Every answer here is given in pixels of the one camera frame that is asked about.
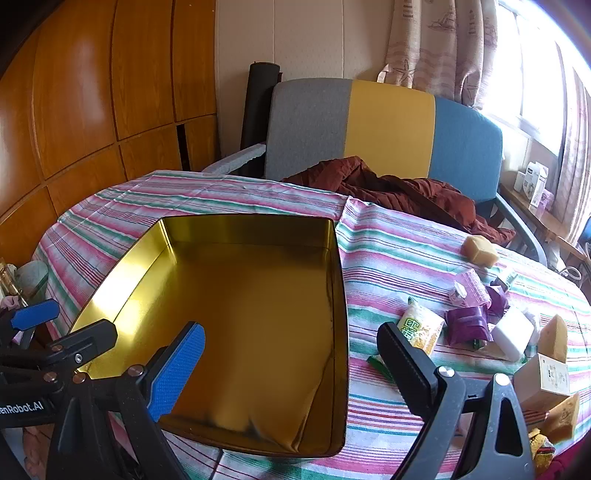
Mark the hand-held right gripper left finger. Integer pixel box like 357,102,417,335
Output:
46,320,207,480

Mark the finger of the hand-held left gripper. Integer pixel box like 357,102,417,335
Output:
0,320,118,371
0,298,61,352

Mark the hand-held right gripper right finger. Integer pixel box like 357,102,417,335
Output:
376,322,536,480

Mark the green yellow snack packet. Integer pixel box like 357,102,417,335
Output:
396,298,445,356

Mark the purple packet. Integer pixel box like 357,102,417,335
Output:
445,305,492,346
485,285,510,317

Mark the pink packet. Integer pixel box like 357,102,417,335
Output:
449,269,491,308

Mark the white sponge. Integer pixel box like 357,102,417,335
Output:
491,307,535,361

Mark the gold tin box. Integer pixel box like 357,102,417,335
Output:
69,213,349,460

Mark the white plastic item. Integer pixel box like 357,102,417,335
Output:
524,310,541,344

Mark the cream cardboard box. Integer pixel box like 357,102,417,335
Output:
513,353,571,414

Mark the yellow holed sponge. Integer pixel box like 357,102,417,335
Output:
540,392,581,445

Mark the pale green container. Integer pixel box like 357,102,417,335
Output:
14,261,49,305

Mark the striped tablecloth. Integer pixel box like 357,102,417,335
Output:
32,170,591,480

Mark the maroon jacket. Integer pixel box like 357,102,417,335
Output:
281,156,517,247

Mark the wooden side desk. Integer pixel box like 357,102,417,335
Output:
501,171,589,268

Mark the wooden wardrobe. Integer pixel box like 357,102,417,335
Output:
0,0,220,282

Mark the grey yellow blue chair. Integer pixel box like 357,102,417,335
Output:
201,78,548,266

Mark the patterned beige curtain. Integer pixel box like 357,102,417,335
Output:
376,0,502,107
551,46,591,245

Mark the black rolled mat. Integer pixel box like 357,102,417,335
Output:
241,62,281,178

